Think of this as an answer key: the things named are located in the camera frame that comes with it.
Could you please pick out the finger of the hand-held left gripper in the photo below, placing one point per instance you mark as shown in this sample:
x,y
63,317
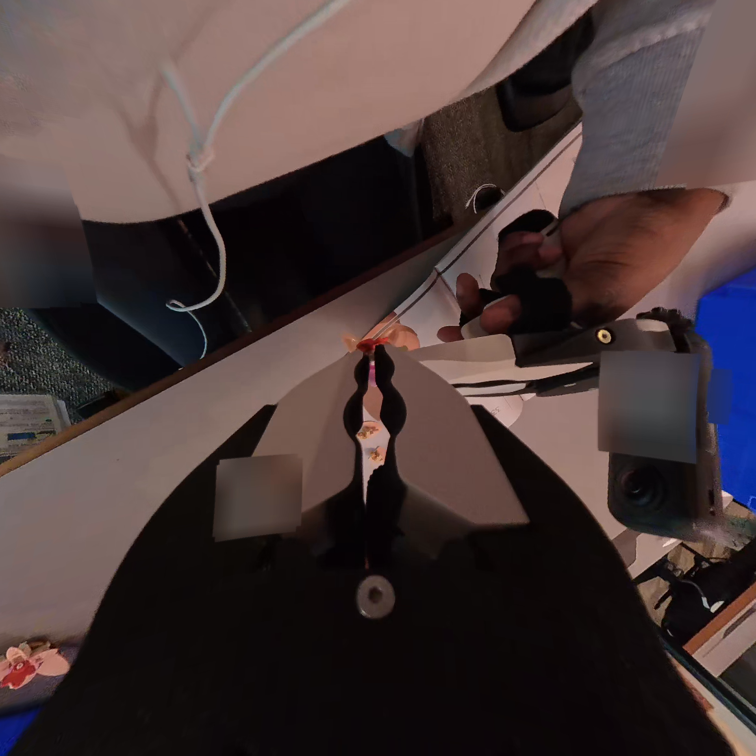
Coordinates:
x,y
472,349
561,387

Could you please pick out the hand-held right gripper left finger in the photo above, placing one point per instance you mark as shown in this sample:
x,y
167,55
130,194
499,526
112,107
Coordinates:
x,y
319,413

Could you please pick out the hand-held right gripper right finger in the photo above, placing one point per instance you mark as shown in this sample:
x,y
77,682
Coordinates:
x,y
449,460

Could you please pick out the small red flower brick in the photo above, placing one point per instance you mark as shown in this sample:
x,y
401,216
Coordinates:
x,y
367,344

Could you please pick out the person's left forearm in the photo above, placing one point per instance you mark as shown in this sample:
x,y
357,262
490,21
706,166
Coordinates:
x,y
638,88

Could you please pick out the grey desk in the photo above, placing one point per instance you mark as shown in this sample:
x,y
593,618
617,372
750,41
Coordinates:
x,y
177,425

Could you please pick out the person's left hand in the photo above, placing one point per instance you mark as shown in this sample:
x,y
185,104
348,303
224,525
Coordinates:
x,y
620,254

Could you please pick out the blue plastic bin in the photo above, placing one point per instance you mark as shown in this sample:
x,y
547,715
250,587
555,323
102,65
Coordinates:
x,y
729,401

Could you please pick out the beige textured seat cover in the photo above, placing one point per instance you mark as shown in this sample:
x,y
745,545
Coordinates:
x,y
472,142

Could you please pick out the dark trousers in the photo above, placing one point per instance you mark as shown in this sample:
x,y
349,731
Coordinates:
x,y
147,266

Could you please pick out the black chair base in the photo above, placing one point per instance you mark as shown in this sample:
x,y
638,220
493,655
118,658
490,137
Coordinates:
x,y
697,584

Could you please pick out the black chair part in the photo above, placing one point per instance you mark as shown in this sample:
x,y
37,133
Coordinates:
x,y
543,77

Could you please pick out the printed paper box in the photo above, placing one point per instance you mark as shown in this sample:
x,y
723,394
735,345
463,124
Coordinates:
x,y
29,425

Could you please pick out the white and wooden furniture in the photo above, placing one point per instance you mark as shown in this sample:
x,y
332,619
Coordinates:
x,y
726,644

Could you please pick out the cream and red brick flower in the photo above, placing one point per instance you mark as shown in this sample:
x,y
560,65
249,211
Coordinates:
x,y
29,664

